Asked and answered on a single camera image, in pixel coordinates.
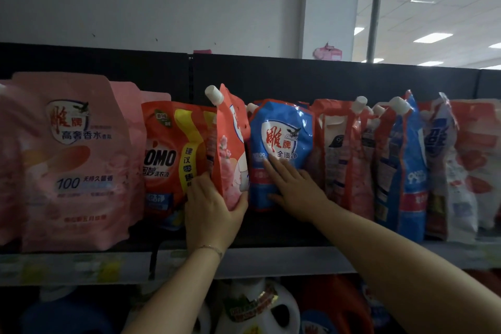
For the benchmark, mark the person's right hand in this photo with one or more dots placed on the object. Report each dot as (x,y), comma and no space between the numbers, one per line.
(301,193)

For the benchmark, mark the person's left hand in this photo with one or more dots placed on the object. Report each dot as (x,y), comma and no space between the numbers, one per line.
(211,220)

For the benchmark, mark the orange OMO detergent pouches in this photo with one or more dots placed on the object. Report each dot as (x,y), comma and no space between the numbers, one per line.
(172,157)

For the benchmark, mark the group of Chaoneng floral pouches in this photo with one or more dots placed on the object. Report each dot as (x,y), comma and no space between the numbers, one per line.
(442,196)

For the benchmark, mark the white red Chaoneng pouch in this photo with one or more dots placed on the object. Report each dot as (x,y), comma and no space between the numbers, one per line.
(481,173)

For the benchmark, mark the dark metal shelf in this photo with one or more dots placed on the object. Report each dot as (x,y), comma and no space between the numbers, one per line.
(117,61)

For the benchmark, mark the person's right forearm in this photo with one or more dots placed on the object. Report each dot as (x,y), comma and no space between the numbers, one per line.
(411,275)

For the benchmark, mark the person's left forearm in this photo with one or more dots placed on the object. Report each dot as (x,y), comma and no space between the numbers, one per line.
(176,298)

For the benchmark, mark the white detergent jug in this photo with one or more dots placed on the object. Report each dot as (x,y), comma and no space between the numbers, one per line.
(254,306)
(203,322)

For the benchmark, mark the row of coloured detergent jugs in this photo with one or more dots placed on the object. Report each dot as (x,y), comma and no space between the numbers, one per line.
(336,302)

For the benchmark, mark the blue detergent jug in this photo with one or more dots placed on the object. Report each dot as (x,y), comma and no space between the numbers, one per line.
(66,314)

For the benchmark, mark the yellow price label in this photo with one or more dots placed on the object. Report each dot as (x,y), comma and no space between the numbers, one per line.
(33,271)
(483,257)
(179,257)
(105,269)

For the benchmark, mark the pink bagged item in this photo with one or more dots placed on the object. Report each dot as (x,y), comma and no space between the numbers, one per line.
(328,52)

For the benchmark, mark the ceiling light panel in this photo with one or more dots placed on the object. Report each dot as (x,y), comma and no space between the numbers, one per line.
(379,60)
(432,38)
(495,45)
(429,63)
(358,30)

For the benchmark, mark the pink sticky note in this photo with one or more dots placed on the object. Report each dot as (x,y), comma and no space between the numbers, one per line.
(202,51)

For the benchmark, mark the grey vertical pole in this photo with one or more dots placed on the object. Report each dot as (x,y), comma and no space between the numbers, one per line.
(376,5)

